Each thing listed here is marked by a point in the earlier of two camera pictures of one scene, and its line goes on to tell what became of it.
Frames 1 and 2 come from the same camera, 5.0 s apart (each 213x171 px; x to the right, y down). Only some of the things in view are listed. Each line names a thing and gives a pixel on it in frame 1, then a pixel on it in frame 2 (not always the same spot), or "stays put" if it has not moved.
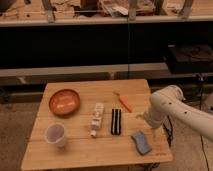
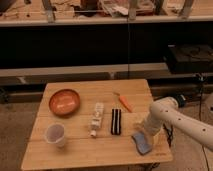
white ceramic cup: [55, 133] stays put
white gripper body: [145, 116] to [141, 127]
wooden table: [87, 124] stays put
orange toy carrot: [125, 102] stays put
